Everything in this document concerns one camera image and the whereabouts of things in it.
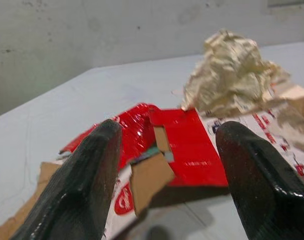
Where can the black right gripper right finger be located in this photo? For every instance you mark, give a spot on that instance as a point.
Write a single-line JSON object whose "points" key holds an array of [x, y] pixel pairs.
{"points": [[256, 185]]}

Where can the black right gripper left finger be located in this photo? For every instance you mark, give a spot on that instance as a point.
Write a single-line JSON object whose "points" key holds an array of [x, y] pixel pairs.
{"points": [[77, 190]]}

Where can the crumpled cream paper ball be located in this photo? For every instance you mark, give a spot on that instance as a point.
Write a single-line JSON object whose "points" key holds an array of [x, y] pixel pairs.
{"points": [[231, 75]]}

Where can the torn red white cardboard box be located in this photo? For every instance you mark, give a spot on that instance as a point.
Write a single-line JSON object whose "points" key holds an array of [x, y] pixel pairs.
{"points": [[189, 150]]}

